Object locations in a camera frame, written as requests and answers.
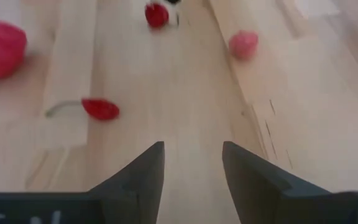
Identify pink crinkled toy produce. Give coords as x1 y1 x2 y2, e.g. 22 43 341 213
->
227 30 259 60

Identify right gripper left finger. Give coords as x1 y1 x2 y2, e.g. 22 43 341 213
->
87 141 166 224

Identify red toy strawberry green leaves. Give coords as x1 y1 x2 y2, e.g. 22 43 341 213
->
144 1 170 29

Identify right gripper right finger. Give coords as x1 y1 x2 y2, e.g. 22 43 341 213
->
221 141 335 224

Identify small red chili toy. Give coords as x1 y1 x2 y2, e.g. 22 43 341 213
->
44 97 121 121

